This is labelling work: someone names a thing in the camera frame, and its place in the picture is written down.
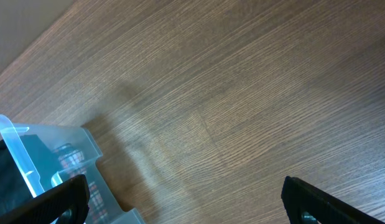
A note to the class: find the black garment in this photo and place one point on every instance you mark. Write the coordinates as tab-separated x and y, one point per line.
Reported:
13	189

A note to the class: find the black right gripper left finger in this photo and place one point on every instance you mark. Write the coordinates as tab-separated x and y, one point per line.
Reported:
65	203

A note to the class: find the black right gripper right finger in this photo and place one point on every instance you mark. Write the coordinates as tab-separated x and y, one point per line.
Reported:
305	203

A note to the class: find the clear plastic storage container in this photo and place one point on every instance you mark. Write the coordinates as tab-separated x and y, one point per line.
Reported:
77	153

